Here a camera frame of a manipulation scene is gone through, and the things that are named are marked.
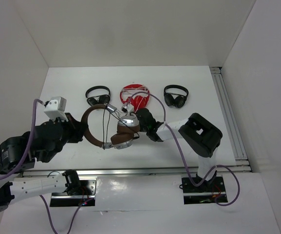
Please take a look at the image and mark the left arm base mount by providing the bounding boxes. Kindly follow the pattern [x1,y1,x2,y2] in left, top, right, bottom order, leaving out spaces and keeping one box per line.
[50,170,97,207]

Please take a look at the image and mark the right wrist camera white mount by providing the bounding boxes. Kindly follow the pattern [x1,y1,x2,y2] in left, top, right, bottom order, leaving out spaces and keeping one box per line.
[121,103,134,116]

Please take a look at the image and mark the left black headphones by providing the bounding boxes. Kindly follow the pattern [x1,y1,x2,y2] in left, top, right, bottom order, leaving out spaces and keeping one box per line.
[85,85,111,106]

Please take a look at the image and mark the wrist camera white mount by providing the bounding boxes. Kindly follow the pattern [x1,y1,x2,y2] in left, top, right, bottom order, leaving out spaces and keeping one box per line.
[44,97,68,121]
[121,103,134,116]

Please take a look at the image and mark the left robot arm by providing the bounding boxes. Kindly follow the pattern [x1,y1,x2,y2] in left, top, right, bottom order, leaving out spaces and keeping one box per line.
[0,113,86,212]

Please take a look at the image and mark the purple cable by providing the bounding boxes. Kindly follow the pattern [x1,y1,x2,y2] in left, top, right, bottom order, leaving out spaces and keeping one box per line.
[0,98,92,232]
[125,92,241,207]

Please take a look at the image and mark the right black headphones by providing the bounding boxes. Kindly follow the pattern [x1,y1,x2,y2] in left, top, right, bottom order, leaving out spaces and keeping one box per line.
[164,84,189,109]

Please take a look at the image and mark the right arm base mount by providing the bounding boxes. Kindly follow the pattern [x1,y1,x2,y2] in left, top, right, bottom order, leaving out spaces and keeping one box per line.
[179,176,228,205]

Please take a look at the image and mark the brown silver headphones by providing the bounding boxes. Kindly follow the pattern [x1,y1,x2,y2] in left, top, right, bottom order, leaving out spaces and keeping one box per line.
[81,104,140,149]

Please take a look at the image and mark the aluminium rail right side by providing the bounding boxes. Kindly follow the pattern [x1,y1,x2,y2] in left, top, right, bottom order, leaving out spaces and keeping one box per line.
[209,67,252,172]

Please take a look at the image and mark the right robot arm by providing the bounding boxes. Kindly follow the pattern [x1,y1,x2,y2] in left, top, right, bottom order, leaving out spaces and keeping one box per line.
[136,108,223,191]

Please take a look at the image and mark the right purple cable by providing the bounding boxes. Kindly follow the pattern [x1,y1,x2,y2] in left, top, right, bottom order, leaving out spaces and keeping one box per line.
[125,92,241,207]

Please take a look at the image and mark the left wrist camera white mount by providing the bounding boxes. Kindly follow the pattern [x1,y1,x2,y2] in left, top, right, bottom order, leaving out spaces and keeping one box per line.
[44,97,68,121]

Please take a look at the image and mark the thin black headphone cable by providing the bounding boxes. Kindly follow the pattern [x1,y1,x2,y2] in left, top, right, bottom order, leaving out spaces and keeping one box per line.
[101,104,141,149]

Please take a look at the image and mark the aluminium rail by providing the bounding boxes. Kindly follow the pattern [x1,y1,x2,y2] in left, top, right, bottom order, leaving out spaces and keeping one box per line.
[209,67,252,172]
[22,161,252,178]

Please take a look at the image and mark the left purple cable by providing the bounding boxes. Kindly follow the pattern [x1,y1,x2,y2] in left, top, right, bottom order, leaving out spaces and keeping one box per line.
[0,98,92,232]

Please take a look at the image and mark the red headphones with white cable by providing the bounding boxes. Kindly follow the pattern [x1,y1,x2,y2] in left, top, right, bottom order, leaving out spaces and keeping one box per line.
[119,84,150,112]

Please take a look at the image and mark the black headphones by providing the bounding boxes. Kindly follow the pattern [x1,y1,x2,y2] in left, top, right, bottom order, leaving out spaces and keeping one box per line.
[164,84,189,109]
[85,85,111,106]

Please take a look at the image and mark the aluminium rail front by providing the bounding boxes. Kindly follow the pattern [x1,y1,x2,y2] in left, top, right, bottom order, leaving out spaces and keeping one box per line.
[22,161,252,178]

